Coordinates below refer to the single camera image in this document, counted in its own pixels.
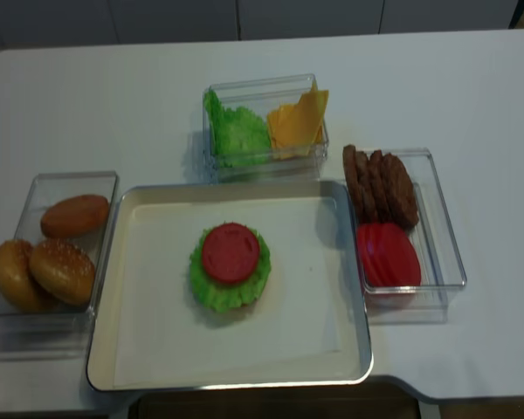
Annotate brown meat patties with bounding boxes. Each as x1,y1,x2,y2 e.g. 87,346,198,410
342,145,419,230

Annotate white metal-rimmed tray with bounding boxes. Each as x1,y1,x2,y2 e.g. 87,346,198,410
86,181,374,392

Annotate white paper tray liner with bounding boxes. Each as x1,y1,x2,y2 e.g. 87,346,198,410
114,197,342,387

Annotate clear plastic bun container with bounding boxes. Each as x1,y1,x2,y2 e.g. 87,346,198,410
0,171,119,333

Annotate clear lettuce cheese container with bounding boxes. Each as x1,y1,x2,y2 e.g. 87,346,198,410
203,74,329,182

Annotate red tomato slice stack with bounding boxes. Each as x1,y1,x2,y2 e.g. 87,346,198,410
356,223,422,288

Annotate sesame bun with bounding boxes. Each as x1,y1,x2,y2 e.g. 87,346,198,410
0,239,59,313
29,238,95,306

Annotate orange bun bottom half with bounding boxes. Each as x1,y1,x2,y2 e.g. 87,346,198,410
40,194,109,238

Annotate green lettuce leaves in container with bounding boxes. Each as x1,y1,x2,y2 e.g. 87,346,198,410
203,89,271,168

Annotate clear patty tomato container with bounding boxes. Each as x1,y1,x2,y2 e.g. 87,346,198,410
348,149,467,324

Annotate yellow cheese slices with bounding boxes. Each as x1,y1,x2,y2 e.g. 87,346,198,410
266,86,329,160

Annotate green lettuce leaf on bun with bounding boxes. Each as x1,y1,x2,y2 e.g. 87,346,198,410
189,226,272,313

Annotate sesame bun top right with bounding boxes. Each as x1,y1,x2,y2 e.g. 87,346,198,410
29,238,95,306

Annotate sesame bun top left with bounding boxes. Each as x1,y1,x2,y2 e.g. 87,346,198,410
0,239,59,313

